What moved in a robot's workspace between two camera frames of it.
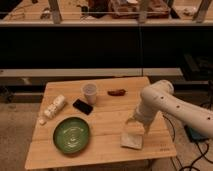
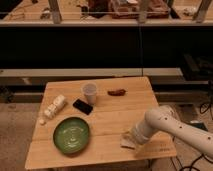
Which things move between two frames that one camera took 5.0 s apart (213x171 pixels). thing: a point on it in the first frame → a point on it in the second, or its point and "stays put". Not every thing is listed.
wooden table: x=88 y=129 stays put
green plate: x=71 y=134 stays put
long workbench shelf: x=106 y=13 stays put
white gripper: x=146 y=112 → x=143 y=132
